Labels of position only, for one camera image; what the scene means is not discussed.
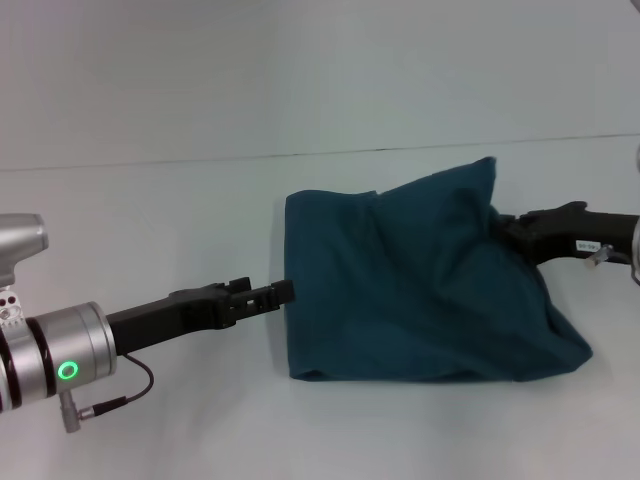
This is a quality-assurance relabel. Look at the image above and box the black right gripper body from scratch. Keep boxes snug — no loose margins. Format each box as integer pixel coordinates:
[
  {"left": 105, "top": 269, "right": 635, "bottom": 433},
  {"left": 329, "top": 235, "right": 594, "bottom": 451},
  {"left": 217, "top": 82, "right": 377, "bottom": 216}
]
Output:
[{"left": 504, "top": 200, "right": 640, "bottom": 264}]

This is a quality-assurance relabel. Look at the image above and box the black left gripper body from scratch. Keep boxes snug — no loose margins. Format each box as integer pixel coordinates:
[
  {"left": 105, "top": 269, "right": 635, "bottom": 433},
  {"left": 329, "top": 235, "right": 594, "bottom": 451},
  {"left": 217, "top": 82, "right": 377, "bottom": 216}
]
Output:
[{"left": 106, "top": 281, "right": 237, "bottom": 357}]

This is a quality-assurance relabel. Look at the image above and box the teal blue FREE t-shirt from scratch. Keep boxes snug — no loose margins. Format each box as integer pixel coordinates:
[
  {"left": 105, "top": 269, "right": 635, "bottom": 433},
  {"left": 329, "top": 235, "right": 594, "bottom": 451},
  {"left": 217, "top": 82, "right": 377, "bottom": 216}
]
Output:
[{"left": 283, "top": 156, "right": 595, "bottom": 384}]

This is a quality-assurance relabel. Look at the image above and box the left gripper cable with plug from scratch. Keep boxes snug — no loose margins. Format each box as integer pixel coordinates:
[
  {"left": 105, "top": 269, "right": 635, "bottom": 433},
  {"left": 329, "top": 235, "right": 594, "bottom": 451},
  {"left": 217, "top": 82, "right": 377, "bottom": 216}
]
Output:
[{"left": 58, "top": 353, "right": 155, "bottom": 434}]

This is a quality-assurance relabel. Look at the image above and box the silver left camera mount bracket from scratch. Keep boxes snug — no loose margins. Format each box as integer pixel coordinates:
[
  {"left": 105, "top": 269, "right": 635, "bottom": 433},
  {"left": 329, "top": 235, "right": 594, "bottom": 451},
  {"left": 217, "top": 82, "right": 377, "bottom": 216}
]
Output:
[{"left": 0, "top": 286, "right": 25, "bottom": 331}]

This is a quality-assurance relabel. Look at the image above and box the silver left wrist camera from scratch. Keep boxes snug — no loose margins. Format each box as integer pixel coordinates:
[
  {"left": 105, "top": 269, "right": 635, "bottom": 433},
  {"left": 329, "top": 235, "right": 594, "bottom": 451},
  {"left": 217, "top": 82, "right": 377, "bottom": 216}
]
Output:
[{"left": 0, "top": 213, "right": 51, "bottom": 289}]

